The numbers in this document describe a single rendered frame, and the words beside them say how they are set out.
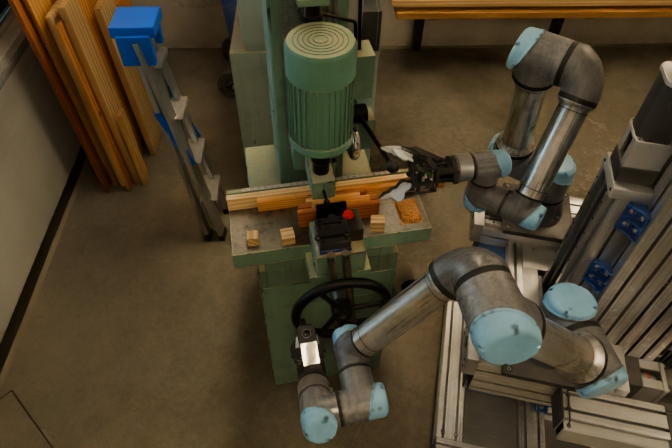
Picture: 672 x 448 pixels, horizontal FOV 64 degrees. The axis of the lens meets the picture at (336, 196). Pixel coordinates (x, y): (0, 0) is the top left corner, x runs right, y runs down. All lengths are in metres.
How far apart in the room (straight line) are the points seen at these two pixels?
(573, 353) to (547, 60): 0.69
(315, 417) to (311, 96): 0.72
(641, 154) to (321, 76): 0.74
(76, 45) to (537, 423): 2.39
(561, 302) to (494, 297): 0.42
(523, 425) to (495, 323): 1.19
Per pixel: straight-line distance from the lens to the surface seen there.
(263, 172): 1.94
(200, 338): 2.50
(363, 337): 1.25
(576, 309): 1.42
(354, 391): 1.25
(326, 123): 1.37
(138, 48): 2.11
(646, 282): 1.61
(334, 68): 1.27
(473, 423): 2.13
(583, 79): 1.45
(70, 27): 2.63
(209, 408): 2.36
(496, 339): 1.00
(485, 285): 1.03
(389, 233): 1.62
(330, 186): 1.58
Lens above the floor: 2.15
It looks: 47 degrees down
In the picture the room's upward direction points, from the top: 2 degrees clockwise
